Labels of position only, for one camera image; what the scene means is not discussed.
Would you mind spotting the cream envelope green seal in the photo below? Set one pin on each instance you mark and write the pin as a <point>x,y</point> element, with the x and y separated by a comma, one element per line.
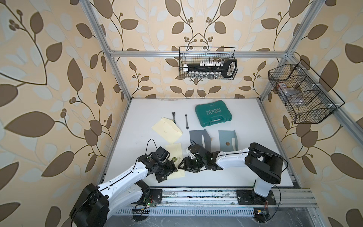
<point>176,156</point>

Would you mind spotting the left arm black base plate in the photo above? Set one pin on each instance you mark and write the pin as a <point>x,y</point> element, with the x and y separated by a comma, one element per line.
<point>149,195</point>

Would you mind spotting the silver ratchet wrench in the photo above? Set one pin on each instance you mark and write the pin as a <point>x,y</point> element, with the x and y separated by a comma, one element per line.
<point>186,121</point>

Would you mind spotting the left small circuit board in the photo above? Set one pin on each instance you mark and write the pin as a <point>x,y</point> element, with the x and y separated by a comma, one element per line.
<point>140,212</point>

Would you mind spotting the plastic bag in basket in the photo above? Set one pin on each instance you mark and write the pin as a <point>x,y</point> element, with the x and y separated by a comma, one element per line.
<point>291,96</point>

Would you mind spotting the aluminium frame post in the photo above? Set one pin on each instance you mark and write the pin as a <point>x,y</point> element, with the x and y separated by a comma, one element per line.
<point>87,8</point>
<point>296,8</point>

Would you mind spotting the cream envelope brown seal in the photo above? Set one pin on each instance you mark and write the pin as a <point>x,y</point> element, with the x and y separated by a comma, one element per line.
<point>168,130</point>

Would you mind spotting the dark grey envelope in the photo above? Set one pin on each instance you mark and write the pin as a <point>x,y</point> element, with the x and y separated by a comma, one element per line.
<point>196,138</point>

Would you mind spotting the light blue-grey envelope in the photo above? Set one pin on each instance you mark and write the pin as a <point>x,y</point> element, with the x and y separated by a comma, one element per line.
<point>225,140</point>

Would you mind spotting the black wire basket wall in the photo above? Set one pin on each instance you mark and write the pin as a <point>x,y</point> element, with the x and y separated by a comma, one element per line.
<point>320,97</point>
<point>195,54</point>

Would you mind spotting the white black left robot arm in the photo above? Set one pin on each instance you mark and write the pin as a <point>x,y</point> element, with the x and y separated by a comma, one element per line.
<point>97,203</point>

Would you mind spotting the green plastic tool case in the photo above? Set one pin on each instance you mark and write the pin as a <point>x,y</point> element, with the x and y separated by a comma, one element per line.
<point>213,113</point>

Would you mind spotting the black socket set holder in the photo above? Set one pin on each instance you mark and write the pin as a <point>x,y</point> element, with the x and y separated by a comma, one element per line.
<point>224,69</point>

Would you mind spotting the black wire basket back wall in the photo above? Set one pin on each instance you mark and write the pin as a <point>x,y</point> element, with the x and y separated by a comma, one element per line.
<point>195,54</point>

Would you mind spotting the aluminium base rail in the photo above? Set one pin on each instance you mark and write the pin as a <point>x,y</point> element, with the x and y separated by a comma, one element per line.
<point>220,202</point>

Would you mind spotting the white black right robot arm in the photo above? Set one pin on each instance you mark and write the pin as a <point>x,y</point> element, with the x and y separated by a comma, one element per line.
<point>265,163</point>

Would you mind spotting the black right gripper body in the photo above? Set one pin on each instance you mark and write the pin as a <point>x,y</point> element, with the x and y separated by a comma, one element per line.
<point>193,164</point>

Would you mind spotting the aluminium frame post left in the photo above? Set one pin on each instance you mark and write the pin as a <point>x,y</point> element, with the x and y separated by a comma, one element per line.
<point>87,8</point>

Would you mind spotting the black wire basket right wall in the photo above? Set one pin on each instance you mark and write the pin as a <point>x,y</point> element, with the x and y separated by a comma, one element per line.
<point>320,97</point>

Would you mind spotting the aluminium frame post right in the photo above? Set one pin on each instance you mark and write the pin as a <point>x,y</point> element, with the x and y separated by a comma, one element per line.
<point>296,8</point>

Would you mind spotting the small circuit board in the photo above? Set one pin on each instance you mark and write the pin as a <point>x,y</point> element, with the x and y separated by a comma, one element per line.
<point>261,216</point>
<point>140,212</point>

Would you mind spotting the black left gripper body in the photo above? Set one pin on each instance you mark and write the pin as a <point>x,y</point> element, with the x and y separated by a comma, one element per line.
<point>165,169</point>

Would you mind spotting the right small circuit board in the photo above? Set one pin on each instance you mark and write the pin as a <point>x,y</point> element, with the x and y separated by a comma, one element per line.
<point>261,216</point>

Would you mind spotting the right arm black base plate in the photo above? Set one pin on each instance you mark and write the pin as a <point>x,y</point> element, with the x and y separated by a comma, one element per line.
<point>249,197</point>

